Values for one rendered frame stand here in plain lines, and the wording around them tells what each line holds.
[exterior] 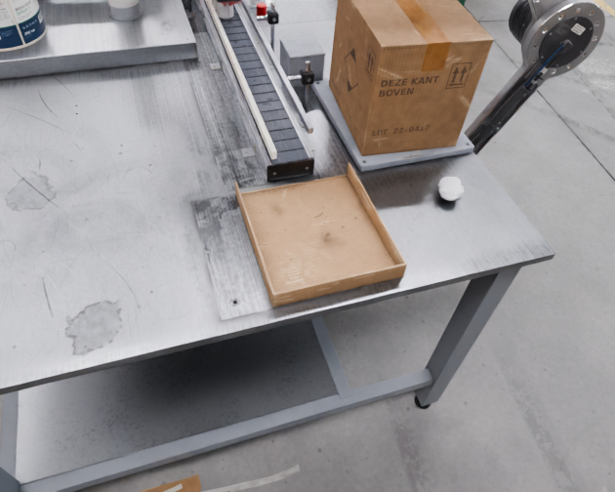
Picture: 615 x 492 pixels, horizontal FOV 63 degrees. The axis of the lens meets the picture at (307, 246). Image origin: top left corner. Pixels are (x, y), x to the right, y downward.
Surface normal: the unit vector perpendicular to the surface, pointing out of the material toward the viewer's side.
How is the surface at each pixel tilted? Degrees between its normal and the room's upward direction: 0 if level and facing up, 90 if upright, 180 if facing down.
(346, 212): 0
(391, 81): 90
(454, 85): 90
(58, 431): 0
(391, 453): 0
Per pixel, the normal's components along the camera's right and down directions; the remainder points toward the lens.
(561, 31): 0.20, 0.76
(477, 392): 0.06, -0.64
